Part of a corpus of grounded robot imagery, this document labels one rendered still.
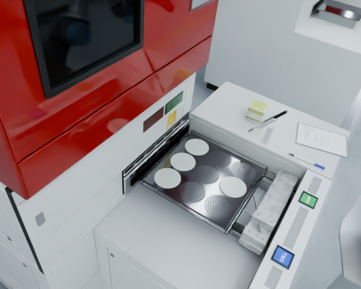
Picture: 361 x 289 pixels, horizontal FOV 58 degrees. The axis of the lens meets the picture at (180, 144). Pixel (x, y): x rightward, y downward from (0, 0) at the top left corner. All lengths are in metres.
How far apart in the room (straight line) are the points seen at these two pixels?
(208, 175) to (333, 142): 0.56
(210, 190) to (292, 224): 0.30
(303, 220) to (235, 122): 0.50
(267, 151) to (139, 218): 0.57
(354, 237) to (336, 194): 1.35
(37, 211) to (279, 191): 0.86
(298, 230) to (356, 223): 0.37
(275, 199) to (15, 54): 1.00
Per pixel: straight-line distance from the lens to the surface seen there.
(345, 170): 2.98
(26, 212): 0.89
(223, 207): 1.18
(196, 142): 1.38
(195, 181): 1.23
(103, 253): 1.29
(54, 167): 0.78
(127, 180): 1.18
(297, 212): 1.17
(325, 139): 1.50
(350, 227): 1.43
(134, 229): 1.19
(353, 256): 1.35
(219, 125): 1.39
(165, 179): 1.22
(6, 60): 0.60
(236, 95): 1.59
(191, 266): 1.13
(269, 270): 1.02
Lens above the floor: 1.82
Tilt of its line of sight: 43 degrees down
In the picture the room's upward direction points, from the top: 7 degrees clockwise
